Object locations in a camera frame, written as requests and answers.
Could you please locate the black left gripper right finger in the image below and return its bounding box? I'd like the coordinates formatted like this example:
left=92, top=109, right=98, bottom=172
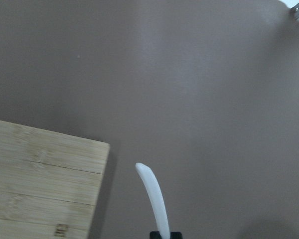
left=170, top=232, right=182, bottom=239

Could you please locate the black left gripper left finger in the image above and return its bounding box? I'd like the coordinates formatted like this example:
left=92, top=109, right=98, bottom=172
left=149, top=231, right=162, bottom=239

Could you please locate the white ceramic spoon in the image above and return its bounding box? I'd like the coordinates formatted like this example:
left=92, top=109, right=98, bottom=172
left=135, top=163, right=171, bottom=239

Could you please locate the bamboo cutting board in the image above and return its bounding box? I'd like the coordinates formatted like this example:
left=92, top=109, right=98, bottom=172
left=0, top=120, right=110, bottom=239

